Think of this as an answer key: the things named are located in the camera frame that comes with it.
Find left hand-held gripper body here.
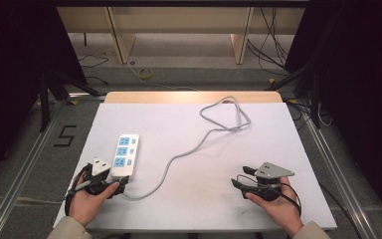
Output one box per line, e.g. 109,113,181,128
78,156,121,199

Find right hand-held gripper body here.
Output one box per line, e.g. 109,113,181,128
244,161,295,202

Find white power strip blue sockets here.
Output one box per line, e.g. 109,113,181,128
109,133,140,182

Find grey power strip cable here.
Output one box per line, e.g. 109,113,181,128
122,96,252,201

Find person's left hand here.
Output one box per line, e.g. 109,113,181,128
69,170,120,229

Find person's right hand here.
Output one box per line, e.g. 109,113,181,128
245,176,304,237

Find white table mat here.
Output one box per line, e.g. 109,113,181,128
53,102,338,232

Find black tape floor mark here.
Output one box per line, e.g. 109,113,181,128
53,124,78,148

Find black metal stand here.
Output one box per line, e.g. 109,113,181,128
38,68,101,133
264,49,324,130

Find wooden table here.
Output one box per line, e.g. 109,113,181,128
103,91,284,105

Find yellow tape roll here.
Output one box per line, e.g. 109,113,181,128
136,67,154,81

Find dark curtain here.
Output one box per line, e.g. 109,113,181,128
284,0,382,223
0,0,88,193

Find light wooden desk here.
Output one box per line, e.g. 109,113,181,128
56,5,306,66

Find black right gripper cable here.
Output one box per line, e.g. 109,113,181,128
272,181,302,218

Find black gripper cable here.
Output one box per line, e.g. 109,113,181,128
272,181,302,218
64,162,93,217

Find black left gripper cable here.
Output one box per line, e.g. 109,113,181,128
64,162,93,217

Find metal floor rail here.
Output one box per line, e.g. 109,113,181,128
287,99,381,239
0,93,105,239

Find tangle of thin floor cables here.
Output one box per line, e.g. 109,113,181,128
286,98,334,131

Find thin black floor cable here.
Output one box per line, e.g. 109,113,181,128
77,53,110,86

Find bundle of black floor cables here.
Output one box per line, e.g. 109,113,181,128
246,6,290,78

